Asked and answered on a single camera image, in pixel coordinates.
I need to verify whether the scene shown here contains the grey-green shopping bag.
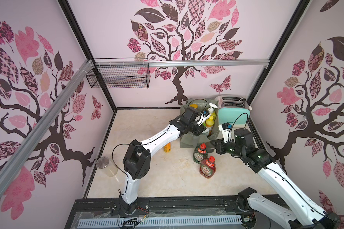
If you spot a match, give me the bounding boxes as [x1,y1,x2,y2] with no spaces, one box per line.
[180,98,218,152]

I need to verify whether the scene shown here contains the orange bottle yellow cap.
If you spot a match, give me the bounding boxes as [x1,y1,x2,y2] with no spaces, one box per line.
[205,116,215,129]
[163,143,171,153]

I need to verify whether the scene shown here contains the large yellow dish soap bottle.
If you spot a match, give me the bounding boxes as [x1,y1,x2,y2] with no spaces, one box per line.
[208,103,218,120]

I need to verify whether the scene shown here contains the orange pump soap bottle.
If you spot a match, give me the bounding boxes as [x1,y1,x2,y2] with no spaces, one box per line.
[189,104,198,110]

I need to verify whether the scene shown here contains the white bottle green cap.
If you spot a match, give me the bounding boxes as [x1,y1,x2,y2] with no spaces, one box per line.
[202,127,211,136]

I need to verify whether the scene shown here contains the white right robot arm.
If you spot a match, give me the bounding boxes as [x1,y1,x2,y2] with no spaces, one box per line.
[211,139,341,229]

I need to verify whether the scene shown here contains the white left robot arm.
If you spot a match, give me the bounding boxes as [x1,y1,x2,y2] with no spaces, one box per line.
[120,121,206,215]

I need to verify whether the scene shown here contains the dark green bottle red cap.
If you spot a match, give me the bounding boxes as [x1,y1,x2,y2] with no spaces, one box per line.
[193,143,208,164]

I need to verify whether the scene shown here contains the mint green toaster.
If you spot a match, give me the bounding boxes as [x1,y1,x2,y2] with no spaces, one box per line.
[215,95,252,128]

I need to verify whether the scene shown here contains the clear glass jar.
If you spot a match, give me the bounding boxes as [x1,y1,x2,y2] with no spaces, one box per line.
[96,156,118,177]

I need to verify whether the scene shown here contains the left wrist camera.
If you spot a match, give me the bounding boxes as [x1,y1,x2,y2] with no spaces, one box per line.
[183,106,210,125]

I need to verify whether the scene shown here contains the black wire basket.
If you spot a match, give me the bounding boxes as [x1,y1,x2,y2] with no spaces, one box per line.
[87,57,151,89]

